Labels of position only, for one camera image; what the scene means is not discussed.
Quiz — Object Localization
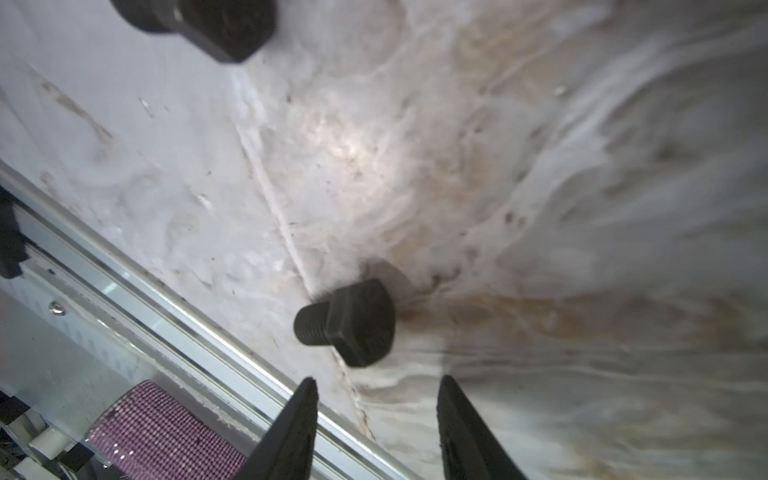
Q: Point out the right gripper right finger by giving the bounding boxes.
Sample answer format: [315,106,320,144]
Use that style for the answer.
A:
[437,375,526,480]

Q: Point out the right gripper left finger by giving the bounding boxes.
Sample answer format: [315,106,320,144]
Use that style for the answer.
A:
[233,377,319,480]

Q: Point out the black hex bolt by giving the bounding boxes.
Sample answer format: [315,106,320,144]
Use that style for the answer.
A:
[293,279,396,368]
[112,0,277,64]

